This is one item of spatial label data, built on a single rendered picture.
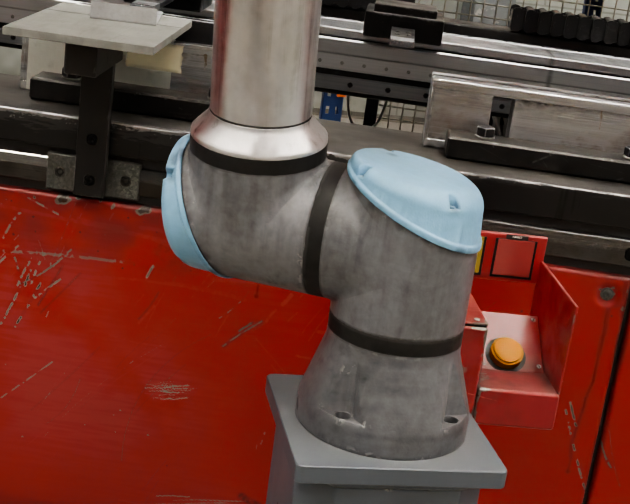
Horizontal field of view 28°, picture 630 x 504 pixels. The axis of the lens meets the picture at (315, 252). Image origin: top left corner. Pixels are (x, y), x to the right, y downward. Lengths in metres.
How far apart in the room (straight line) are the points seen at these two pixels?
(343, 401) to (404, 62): 1.00
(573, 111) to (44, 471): 0.89
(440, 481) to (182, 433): 0.78
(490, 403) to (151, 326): 0.53
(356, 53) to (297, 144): 0.97
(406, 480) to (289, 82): 0.34
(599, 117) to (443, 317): 0.77
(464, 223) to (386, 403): 0.16
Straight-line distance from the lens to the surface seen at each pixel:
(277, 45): 0.99
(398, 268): 1.00
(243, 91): 1.00
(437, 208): 0.99
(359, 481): 1.03
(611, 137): 1.76
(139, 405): 1.77
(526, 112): 1.74
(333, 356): 1.05
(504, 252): 1.51
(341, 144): 1.68
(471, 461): 1.07
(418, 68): 1.98
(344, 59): 1.98
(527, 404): 1.42
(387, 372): 1.03
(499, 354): 1.46
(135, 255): 1.69
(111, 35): 1.54
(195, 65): 1.74
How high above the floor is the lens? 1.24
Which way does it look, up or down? 18 degrees down
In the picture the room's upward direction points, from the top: 8 degrees clockwise
